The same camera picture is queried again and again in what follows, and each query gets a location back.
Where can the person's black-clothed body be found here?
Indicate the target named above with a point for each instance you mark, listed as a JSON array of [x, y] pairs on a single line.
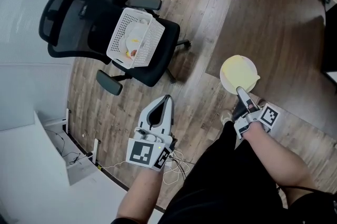
[[216, 186]]

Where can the white dishes pile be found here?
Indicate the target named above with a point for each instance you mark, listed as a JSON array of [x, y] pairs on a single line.
[[135, 36]]

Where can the yellow cake slice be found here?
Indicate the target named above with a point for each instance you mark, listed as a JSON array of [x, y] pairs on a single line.
[[237, 73]]

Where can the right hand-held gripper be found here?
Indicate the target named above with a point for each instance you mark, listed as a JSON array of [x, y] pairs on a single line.
[[269, 115]]

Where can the person's right forearm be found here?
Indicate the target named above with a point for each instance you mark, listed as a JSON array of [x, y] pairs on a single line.
[[276, 162]]

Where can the person's right white shoe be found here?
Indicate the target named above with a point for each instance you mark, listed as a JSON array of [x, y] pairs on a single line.
[[260, 102]]

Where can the person's left forearm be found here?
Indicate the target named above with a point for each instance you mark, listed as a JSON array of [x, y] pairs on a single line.
[[142, 196]]

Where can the white perforated basket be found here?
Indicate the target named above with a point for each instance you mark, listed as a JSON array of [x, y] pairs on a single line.
[[152, 41]]

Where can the black office chair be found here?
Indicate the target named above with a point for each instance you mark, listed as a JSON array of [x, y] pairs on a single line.
[[163, 60]]

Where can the plain white desk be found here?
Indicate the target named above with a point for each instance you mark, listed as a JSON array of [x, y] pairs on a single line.
[[26, 178]]

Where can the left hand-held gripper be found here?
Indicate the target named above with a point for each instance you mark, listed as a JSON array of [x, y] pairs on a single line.
[[140, 152]]

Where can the person's left white shoe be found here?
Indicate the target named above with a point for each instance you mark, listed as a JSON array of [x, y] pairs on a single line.
[[226, 117]]

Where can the white round plate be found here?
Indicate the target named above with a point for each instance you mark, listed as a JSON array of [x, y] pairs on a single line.
[[229, 89]]

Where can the person's white shoe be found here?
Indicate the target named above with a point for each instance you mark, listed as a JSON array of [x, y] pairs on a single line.
[[260, 102], [226, 117]]

